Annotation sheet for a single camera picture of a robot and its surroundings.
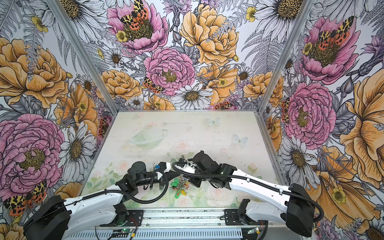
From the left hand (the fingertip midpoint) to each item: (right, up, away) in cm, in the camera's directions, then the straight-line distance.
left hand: (179, 176), depth 75 cm
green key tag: (-3, -8, +11) cm, 14 cm away
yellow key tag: (+2, -11, +6) cm, 12 cm away
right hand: (+5, -1, -1) cm, 5 cm away
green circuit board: (-24, -24, -4) cm, 34 cm away
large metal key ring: (+2, -3, 0) cm, 3 cm away
